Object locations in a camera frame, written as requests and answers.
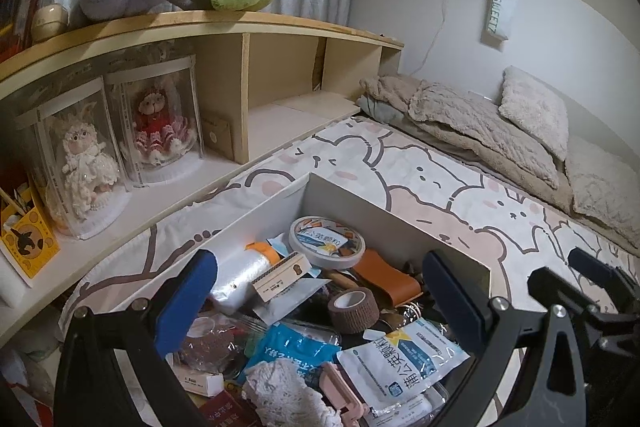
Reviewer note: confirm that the tan fleece blanket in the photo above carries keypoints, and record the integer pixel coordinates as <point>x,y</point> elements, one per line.
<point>385,87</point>

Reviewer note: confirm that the fluffy beige throw blanket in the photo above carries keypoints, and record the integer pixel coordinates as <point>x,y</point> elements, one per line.
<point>475,122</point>

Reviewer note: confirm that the beige quilted pillow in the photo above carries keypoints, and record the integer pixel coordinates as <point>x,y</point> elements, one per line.
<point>605,187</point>

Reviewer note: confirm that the wooden bedside shelf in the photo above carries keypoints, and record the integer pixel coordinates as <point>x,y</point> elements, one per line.
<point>280,72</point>

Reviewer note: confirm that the white storage box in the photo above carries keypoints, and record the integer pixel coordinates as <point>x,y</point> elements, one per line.
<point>350,202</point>

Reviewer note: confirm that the fluffy white pillow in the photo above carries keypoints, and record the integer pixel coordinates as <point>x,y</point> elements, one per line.
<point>535,112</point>

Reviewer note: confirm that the clear packet with brown contents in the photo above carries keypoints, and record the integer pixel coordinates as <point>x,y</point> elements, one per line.
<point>210,342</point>

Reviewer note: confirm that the white dress doll in case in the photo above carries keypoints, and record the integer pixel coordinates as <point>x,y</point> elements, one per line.
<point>80,167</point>

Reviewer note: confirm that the cream round jar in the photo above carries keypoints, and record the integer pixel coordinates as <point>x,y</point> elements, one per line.
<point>50,22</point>

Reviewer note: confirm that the pink plastic clip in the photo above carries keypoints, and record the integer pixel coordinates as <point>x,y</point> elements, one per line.
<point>345,394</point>

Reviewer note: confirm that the clear plastic bag roll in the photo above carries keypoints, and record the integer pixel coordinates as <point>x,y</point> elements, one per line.
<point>240,272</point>

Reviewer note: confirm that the yellow paper box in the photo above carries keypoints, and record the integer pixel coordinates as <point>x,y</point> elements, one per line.
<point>30,242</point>

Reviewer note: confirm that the grey cloth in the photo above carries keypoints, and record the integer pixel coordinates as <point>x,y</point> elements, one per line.
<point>387,112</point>

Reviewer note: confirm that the white hanging paper bag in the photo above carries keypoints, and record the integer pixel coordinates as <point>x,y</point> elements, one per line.
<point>497,14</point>

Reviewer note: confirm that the dark ribbed hair clip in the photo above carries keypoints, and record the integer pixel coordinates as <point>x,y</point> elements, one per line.
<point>412,269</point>

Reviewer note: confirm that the small white carton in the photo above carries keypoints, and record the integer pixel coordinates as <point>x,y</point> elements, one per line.
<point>205,384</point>

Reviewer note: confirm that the small white card box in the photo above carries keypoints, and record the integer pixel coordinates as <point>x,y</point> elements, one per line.
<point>277,279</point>

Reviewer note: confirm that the brown tape roll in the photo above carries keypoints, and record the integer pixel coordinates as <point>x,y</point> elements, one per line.
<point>360,317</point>

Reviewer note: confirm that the white lace cloth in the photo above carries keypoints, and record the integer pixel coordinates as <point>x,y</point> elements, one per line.
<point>285,399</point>

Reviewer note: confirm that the round patterned tin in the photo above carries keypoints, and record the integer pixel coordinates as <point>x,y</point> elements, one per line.
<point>325,239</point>

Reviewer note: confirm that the brown leather pouch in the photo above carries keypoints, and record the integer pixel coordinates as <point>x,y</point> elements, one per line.
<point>385,277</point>

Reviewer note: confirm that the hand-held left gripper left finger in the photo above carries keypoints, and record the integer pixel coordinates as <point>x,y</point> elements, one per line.
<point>185,299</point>

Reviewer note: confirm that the white and blue packet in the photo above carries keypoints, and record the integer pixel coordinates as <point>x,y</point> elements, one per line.
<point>405,357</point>

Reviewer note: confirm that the red box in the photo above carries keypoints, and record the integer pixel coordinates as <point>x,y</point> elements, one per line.
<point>225,412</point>

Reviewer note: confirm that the clear zip bag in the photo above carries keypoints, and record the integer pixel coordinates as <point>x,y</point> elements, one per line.
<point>290,302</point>

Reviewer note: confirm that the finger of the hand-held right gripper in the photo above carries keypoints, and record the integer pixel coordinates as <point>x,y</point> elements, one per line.
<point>550,287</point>
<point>587,259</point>

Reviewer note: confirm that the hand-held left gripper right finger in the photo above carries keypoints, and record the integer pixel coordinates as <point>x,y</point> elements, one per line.
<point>455,302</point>

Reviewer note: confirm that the brown cardboard box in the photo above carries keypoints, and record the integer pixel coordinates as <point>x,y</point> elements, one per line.
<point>217,134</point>

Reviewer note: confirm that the bear and rabbit printed blanket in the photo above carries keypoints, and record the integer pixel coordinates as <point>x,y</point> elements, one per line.
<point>450,187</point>

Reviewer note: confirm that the red dress doll in case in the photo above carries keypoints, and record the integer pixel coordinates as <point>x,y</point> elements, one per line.
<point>160,117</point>

